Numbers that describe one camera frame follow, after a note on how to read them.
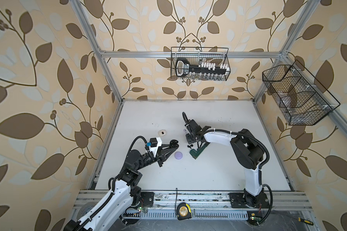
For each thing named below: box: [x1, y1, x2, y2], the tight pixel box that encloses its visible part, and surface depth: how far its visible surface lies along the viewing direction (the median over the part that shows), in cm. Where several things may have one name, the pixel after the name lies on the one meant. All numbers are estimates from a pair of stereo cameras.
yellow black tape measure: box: [176, 202, 192, 221], surface depth 70 cm
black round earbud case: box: [169, 139, 180, 150], surface depth 70 cm
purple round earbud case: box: [174, 151, 183, 160], surface depth 92 cm
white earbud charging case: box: [158, 129, 168, 137], surface depth 101 cm
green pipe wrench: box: [189, 142, 211, 160], surface depth 93 cm
